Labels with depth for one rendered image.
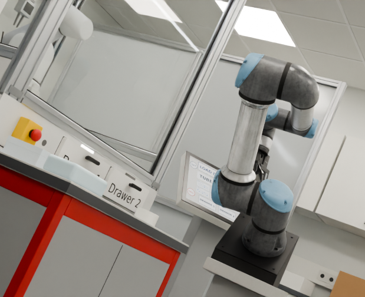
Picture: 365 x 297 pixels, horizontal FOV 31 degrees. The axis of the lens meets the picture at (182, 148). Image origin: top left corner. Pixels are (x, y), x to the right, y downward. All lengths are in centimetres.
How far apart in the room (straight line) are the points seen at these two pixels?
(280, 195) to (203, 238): 99
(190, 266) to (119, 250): 136
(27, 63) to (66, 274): 78
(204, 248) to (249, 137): 111
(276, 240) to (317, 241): 358
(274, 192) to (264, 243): 19
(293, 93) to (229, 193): 41
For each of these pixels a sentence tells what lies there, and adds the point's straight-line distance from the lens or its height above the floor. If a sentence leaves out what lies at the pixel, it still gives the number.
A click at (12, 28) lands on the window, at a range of 224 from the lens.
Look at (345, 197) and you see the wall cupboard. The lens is 548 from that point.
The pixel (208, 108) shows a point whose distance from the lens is 422.
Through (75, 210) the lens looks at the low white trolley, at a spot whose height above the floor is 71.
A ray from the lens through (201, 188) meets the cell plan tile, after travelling 303.
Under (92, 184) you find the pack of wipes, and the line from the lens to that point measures 161.
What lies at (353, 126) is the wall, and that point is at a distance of 607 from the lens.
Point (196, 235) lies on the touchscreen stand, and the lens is 308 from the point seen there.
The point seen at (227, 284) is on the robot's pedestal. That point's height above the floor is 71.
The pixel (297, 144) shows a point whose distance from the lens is 392.
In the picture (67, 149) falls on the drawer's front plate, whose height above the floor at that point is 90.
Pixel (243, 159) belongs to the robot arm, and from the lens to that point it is 212.
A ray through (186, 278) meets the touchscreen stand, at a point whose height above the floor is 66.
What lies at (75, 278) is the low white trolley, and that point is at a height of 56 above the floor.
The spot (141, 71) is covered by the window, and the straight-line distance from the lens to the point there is 260.
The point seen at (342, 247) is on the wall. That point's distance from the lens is 576.
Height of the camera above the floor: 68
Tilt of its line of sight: 9 degrees up
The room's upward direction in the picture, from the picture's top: 25 degrees clockwise
